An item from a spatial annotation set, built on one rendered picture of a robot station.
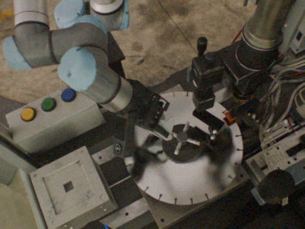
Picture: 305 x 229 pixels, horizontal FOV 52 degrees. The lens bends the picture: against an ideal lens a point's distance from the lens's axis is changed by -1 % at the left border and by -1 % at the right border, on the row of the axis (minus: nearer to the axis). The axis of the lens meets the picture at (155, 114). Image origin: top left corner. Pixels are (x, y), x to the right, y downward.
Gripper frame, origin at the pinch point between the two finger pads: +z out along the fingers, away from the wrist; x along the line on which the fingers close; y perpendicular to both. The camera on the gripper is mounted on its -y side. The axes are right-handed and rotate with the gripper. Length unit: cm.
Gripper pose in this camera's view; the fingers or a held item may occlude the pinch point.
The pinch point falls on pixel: (167, 138)
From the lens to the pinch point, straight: 83.6
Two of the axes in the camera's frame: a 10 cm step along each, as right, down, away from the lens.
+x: -6.9, -2.1, 6.9
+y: 4.3, -8.9, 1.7
